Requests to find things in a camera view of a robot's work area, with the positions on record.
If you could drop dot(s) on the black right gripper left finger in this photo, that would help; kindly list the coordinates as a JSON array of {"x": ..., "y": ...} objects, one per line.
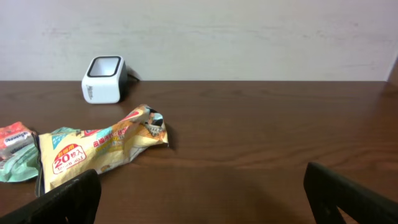
[{"x": 75, "y": 201}]

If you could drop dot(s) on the teal snack packet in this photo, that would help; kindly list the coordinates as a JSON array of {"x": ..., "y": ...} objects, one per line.
[{"x": 24, "y": 164}]

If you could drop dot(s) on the white barcode scanner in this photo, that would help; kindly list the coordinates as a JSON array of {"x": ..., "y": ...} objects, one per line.
[{"x": 105, "y": 80}]

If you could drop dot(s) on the orange small snack box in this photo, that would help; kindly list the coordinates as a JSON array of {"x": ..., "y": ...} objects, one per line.
[{"x": 13, "y": 138}]

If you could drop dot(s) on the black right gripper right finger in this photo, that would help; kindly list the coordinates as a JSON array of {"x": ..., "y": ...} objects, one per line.
[{"x": 329, "y": 192}]

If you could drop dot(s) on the yellow snack bag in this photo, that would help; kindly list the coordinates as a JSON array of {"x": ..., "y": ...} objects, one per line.
[{"x": 66, "y": 152}]

